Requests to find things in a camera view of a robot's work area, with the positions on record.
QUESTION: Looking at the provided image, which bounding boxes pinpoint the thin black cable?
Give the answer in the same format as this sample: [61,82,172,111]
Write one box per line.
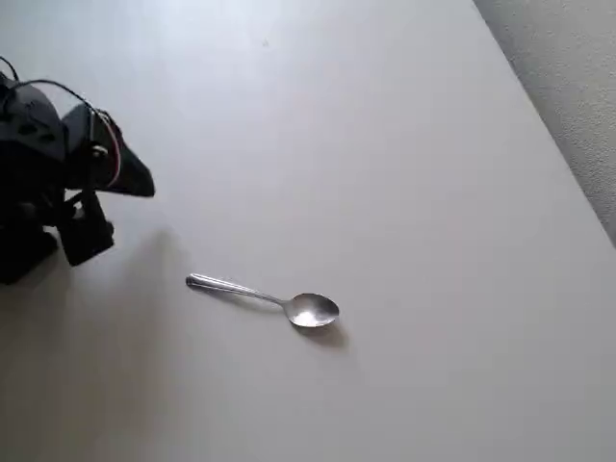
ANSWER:
[0,56,102,116]

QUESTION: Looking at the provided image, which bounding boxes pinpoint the red and white wire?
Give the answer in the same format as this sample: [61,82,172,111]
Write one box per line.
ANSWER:
[93,109,124,185]

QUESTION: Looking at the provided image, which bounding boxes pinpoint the silver metal spoon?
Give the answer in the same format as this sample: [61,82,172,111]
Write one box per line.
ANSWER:
[185,272,341,329]

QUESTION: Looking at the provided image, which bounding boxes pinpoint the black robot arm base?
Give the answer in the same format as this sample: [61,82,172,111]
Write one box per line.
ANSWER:
[0,225,62,285]

